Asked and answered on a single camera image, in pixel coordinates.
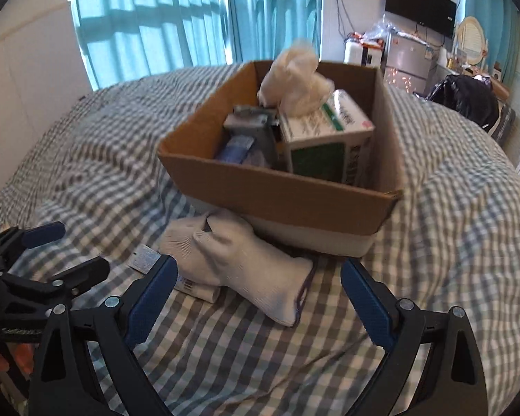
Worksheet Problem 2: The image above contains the green white medicine box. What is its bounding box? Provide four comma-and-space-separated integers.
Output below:
280, 89, 375, 187

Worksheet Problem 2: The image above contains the small white label card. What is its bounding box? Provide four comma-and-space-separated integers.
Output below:
128, 244, 161, 275

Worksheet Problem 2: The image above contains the oval vanity mirror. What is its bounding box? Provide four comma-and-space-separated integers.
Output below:
456, 16, 487, 66

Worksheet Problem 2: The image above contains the cream fluffy cloth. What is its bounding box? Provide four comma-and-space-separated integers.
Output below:
257, 41, 335, 118

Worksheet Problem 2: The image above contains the checkered bed cover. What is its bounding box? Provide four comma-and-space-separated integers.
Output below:
0, 66, 520, 415

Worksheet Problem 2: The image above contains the silver foil blister pack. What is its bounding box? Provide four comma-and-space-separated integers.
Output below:
223, 105, 278, 165

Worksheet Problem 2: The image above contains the brown cardboard box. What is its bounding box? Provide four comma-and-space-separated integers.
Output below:
157, 60, 404, 257

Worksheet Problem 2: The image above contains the person left hand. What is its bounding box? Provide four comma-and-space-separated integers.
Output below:
0, 341, 35, 378

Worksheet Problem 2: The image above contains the blue tissue pack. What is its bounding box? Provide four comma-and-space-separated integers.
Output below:
215, 134, 268, 168

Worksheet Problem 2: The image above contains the white sock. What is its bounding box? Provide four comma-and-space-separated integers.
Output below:
159, 209, 314, 327

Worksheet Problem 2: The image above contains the black wall television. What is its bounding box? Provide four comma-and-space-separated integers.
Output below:
385, 0, 457, 38

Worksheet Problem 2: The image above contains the teal corner curtain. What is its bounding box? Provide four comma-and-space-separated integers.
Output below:
465, 0, 520, 86

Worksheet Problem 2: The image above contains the silver mini fridge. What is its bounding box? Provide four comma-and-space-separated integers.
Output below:
382, 32, 435, 94

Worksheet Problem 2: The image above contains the teal window curtain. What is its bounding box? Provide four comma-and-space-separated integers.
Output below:
69, 0, 322, 89

